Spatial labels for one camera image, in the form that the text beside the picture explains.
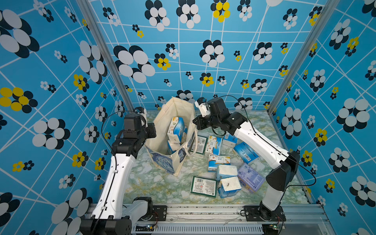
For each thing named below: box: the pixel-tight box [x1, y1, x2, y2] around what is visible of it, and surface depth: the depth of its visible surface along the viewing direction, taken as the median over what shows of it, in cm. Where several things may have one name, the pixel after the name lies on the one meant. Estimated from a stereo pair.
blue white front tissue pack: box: [167, 140, 182, 155], surface depth 86 cm
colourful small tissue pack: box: [208, 153, 232, 172], surface depth 87 cm
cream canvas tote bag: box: [145, 96, 199, 177], surface depth 82 cm
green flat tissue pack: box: [190, 175, 218, 198], surface depth 79 cm
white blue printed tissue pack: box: [205, 135, 223, 156], surface depth 93 cm
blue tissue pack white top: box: [217, 176, 242, 199], surface depth 72 cm
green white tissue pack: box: [190, 135, 209, 156], surface depth 96 cm
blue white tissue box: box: [166, 117, 188, 144], surface depth 84 cm
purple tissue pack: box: [237, 163, 265, 193], surface depth 82 cm
